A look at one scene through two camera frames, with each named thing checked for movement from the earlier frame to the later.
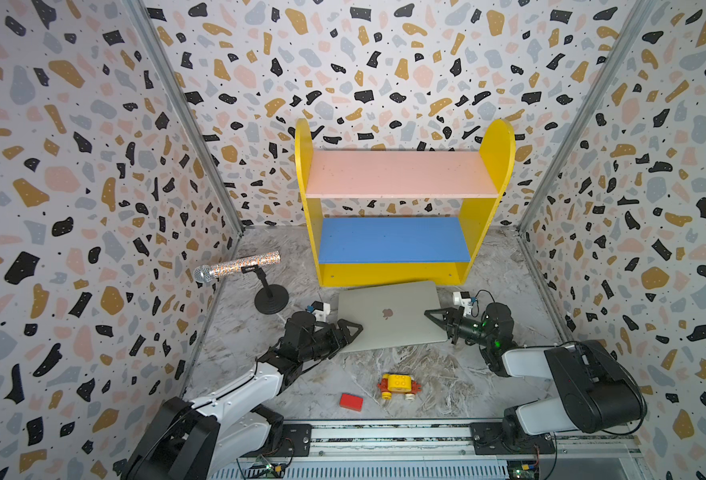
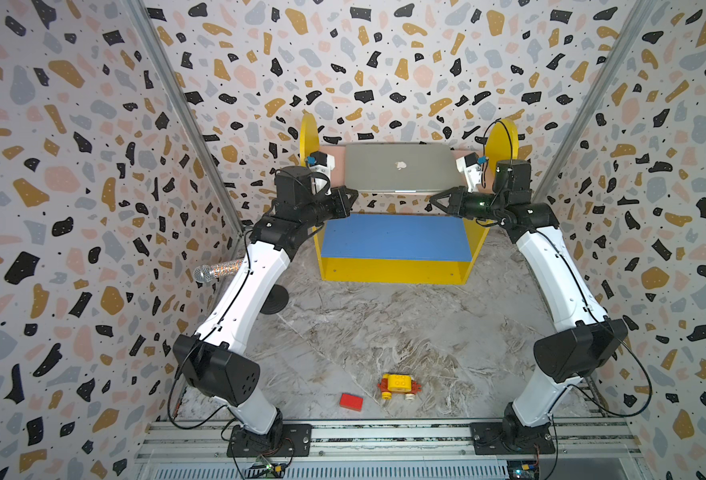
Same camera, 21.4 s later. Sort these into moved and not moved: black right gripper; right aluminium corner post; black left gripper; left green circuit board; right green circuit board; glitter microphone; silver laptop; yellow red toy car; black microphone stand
Moved: silver laptop; black right gripper; black left gripper
Not moved: left green circuit board; yellow red toy car; glitter microphone; black microphone stand; right aluminium corner post; right green circuit board
